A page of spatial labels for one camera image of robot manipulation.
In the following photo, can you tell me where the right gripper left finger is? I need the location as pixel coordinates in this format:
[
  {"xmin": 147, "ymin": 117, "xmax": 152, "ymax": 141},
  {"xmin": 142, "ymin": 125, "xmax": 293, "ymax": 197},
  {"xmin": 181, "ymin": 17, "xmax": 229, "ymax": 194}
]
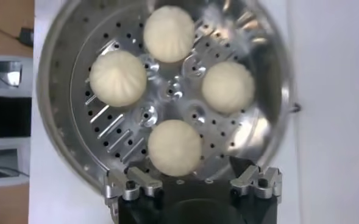
[{"xmin": 102, "ymin": 166, "xmax": 165, "ymax": 214}]

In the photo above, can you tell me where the black power brick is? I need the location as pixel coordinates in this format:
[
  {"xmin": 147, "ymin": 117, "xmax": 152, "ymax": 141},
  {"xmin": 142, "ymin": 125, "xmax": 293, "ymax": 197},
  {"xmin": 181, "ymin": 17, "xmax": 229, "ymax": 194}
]
[{"xmin": 18, "ymin": 27, "xmax": 35, "ymax": 48}]

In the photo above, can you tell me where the thin black brick cord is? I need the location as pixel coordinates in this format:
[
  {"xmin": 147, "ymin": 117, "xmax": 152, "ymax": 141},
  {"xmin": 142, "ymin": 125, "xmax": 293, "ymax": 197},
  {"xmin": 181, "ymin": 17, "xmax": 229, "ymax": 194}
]
[{"xmin": 0, "ymin": 26, "xmax": 21, "ymax": 39}]

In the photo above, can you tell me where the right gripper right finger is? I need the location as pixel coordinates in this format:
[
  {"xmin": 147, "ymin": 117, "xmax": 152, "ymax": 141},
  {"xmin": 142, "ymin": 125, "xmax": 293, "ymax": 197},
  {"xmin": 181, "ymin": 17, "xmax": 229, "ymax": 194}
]
[{"xmin": 229, "ymin": 156, "xmax": 283, "ymax": 203}]

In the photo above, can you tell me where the stainless steel steamer basket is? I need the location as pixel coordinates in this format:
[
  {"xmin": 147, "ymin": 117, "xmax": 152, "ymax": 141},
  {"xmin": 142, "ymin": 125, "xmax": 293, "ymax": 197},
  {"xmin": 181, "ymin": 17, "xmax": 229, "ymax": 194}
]
[{"xmin": 36, "ymin": 0, "xmax": 296, "ymax": 195}]

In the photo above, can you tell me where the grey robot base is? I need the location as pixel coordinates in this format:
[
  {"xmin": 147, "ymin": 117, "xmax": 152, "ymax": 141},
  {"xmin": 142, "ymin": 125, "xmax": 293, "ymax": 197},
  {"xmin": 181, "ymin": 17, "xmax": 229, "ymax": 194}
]
[{"xmin": 0, "ymin": 55, "xmax": 34, "ymax": 187}]

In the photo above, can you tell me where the white steamed baozi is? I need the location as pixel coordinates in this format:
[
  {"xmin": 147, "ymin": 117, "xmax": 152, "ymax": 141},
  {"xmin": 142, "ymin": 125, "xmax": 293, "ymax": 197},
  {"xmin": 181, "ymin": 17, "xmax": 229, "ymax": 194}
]
[
  {"xmin": 201, "ymin": 60, "xmax": 256, "ymax": 115},
  {"xmin": 142, "ymin": 5, "xmax": 196, "ymax": 64},
  {"xmin": 88, "ymin": 50, "xmax": 148, "ymax": 108},
  {"xmin": 147, "ymin": 119, "xmax": 203, "ymax": 178}
]

